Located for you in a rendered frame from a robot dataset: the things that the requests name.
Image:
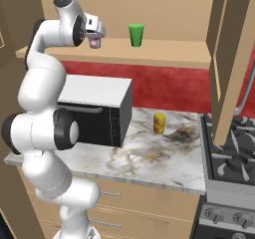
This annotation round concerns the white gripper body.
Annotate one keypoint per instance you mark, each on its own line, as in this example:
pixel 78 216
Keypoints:
pixel 99 28

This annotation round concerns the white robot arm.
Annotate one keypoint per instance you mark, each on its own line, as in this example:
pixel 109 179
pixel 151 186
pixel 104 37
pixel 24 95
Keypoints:
pixel 40 83

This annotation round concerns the purple jam jar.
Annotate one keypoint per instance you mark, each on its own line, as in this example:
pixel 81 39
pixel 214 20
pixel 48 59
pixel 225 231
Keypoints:
pixel 95 43

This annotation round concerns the green cup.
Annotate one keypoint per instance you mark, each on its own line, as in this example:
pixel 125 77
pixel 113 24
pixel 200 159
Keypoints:
pixel 136 34

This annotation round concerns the black and grey microwave oven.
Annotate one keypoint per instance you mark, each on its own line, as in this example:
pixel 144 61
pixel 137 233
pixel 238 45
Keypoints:
pixel 99 93

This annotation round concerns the tan tall cabinet panel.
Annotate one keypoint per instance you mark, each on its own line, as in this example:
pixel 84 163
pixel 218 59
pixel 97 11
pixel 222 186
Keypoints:
pixel 13 34

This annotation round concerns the grey curved bar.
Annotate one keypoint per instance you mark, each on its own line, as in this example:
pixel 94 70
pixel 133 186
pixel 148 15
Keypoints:
pixel 245 95

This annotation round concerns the tan drawer front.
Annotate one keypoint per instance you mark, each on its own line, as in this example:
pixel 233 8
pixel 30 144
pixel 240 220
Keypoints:
pixel 139 226
pixel 149 196

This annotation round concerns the grey and black stove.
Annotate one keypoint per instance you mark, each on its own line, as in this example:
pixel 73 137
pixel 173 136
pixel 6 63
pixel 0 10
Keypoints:
pixel 229 170

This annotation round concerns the grey stove knob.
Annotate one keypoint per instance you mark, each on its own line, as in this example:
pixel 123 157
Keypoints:
pixel 244 218
pixel 214 213
pixel 238 236

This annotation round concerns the tan open wall cabinet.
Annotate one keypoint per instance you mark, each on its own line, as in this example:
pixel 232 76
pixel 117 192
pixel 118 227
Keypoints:
pixel 166 52

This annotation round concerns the tan wall cabinet door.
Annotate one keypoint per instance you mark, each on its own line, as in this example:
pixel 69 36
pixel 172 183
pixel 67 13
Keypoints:
pixel 229 57

